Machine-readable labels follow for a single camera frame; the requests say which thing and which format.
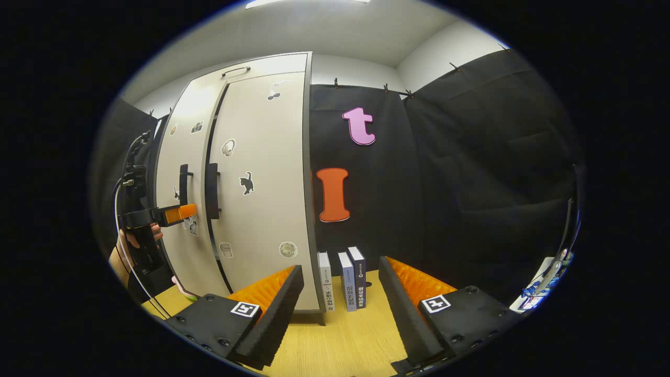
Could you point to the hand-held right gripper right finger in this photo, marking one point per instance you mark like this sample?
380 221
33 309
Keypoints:
405 314

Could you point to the white book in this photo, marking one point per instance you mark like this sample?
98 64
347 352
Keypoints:
325 283

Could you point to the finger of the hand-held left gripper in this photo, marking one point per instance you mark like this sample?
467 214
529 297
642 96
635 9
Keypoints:
178 213

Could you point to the small pink object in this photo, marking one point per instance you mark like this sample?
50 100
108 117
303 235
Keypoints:
183 289

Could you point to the large ceiling light panel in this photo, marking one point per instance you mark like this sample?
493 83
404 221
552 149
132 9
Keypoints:
309 2

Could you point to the thin metal stand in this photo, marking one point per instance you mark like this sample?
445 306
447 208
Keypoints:
568 220

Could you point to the white cabinet door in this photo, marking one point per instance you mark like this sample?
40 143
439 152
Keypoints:
277 209
180 149

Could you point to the grey blue book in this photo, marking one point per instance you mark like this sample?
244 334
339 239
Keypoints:
347 285

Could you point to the white and blue object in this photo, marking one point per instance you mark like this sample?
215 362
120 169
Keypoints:
544 285

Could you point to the white cabinet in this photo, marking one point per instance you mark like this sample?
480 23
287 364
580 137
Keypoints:
282 63

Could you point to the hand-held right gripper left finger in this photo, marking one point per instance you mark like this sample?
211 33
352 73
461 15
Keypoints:
277 319

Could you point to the black backdrop cloth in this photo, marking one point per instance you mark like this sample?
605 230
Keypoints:
497 183
382 209

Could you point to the dark navy book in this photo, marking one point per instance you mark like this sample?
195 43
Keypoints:
360 277

